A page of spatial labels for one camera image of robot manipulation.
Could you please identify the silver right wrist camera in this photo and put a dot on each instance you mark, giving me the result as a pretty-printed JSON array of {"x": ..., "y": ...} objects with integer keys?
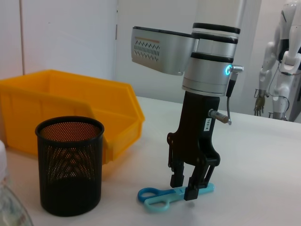
[{"x": 160, "y": 53}]

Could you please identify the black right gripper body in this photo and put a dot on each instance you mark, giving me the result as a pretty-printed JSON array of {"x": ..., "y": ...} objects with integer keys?
[{"x": 195, "y": 131}]

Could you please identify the yellow plastic bin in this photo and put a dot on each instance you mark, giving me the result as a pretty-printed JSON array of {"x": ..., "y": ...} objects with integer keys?
[{"x": 70, "y": 94}]

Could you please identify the white humanoid robot figure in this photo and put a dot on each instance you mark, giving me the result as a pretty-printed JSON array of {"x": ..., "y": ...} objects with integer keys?
[{"x": 284, "y": 70}]

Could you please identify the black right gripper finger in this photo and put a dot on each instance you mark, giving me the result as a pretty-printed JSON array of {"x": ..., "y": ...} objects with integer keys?
[
  {"x": 176, "y": 177},
  {"x": 191, "y": 190}
]

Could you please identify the clear green-label water bottle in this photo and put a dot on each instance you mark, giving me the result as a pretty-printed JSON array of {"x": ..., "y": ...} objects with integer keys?
[{"x": 9, "y": 207}]

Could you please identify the black mesh pen holder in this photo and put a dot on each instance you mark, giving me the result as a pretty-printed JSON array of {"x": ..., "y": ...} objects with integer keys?
[{"x": 70, "y": 164}]

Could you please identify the blue teal scissors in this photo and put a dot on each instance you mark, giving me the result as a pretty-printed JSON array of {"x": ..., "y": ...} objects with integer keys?
[{"x": 160, "y": 200}]

